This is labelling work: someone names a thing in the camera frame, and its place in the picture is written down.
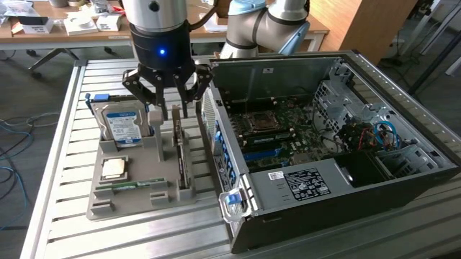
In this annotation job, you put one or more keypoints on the wooden cabinet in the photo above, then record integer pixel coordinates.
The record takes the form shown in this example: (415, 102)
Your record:
(368, 27)

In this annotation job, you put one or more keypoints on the wooden desk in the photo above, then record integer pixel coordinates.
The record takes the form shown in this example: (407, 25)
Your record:
(54, 39)

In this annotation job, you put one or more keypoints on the orange flat item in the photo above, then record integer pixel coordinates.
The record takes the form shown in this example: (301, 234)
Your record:
(117, 9)

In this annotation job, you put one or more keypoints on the grey card retention flap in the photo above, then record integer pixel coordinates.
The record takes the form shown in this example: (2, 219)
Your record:
(201, 62)

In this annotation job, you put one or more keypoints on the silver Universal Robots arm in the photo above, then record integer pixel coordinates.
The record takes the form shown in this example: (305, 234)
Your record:
(156, 13)

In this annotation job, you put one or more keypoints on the white box with black lid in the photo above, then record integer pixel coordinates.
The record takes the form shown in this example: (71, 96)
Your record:
(37, 25)

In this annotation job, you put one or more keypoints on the metal CPU socket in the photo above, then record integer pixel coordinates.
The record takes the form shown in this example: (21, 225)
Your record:
(261, 122)

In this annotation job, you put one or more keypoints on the row of black RAM slots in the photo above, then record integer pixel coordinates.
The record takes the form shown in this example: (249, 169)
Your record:
(268, 139)

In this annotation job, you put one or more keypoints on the graphics card with metal bracket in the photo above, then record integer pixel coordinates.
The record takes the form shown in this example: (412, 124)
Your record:
(182, 162)

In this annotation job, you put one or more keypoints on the clear plastic bag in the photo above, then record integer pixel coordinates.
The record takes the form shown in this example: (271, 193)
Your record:
(18, 8)

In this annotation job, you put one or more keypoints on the green motherboard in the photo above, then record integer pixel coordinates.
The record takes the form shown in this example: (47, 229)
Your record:
(307, 140)

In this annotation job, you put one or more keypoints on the grey power supply unit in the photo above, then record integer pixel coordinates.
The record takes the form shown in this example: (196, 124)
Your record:
(275, 194)

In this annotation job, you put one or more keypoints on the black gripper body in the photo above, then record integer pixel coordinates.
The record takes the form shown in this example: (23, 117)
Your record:
(162, 54)

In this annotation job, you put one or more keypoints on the blue expansion slot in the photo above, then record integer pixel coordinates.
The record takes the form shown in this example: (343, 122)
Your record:
(263, 153)

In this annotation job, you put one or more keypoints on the hard disk with blue carrier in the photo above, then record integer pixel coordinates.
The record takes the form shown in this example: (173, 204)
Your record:
(122, 126)

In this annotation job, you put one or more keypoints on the beige tape roll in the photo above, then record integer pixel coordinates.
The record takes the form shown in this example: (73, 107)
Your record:
(77, 2)

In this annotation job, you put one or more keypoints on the metal disk bay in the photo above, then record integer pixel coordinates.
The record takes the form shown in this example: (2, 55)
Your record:
(407, 159)

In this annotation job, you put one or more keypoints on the flat white box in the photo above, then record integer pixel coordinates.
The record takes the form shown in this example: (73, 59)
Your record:
(81, 31)

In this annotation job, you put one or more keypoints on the metal cup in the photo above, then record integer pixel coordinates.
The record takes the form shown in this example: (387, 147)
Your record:
(58, 2)

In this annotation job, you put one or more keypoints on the grey plastic parts rack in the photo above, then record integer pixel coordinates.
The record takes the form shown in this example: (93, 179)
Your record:
(144, 194)

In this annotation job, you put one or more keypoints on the green RAM stick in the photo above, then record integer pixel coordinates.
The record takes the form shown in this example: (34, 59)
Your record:
(130, 184)

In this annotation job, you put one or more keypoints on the black open PC case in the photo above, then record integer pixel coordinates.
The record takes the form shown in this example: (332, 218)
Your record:
(324, 224)

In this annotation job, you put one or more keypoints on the CPU chip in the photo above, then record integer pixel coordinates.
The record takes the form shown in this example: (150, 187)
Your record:
(114, 168)

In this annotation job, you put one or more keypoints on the white labelled box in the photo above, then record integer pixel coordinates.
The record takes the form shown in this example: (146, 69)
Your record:
(109, 23)

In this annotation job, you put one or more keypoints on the white tape roll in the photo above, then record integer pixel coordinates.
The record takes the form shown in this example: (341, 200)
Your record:
(82, 22)

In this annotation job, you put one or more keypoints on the white paper stack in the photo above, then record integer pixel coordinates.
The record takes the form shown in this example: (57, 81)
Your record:
(216, 28)

